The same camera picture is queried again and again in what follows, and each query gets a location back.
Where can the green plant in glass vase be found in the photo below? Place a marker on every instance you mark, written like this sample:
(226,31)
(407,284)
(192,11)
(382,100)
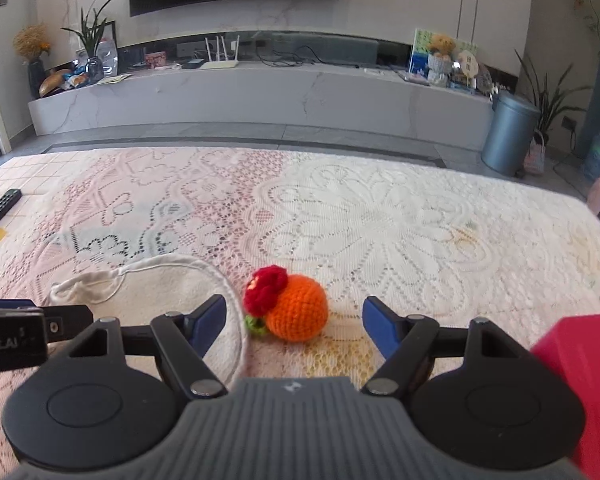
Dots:
(92,35)

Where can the long leaf potted plant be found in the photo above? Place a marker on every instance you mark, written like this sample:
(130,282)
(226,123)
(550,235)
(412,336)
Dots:
(547,100)

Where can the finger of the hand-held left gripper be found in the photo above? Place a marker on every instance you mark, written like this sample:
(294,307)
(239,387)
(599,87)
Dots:
(5,303)
(70,324)

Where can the dark glass vase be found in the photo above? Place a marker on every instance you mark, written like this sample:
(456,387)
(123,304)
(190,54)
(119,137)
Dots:
(36,77)

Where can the white wifi router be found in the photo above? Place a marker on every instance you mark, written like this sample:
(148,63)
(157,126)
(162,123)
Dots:
(220,62)

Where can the grey metal trash bin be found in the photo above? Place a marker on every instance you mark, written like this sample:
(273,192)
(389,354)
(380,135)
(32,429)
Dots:
(510,135)

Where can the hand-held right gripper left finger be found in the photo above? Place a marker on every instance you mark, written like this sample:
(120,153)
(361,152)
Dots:
(211,321)

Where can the bread loaf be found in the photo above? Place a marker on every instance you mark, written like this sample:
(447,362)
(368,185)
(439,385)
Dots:
(55,82)

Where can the white marble TV cabinet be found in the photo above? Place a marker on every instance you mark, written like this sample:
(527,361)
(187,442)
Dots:
(260,100)

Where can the snack packets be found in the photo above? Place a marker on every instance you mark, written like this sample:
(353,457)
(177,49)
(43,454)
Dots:
(77,79)

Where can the yellow dried flower bunch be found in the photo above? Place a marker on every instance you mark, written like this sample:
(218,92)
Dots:
(30,42)

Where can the pale paper sheets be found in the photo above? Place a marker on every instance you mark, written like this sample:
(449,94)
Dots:
(112,79)

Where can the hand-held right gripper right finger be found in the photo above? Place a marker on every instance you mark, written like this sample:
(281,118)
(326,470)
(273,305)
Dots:
(380,330)

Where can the wall outlet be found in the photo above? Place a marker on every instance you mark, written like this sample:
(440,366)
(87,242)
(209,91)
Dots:
(568,123)

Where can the brown teddy bear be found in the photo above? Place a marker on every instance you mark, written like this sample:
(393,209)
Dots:
(440,57)

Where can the small pink bag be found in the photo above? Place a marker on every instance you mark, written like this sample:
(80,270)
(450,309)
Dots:
(534,155)

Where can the round white paper fan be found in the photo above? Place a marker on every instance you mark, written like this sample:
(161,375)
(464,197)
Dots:
(468,65)

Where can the orange crochet ball red flower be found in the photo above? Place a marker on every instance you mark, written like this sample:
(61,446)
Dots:
(295,310)

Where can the clear plastic bag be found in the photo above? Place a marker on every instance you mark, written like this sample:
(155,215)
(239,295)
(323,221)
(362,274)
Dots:
(107,55)

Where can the pink printed card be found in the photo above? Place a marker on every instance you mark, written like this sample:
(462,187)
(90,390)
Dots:
(156,60)

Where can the small black device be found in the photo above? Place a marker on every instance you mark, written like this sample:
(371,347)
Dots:
(194,64)

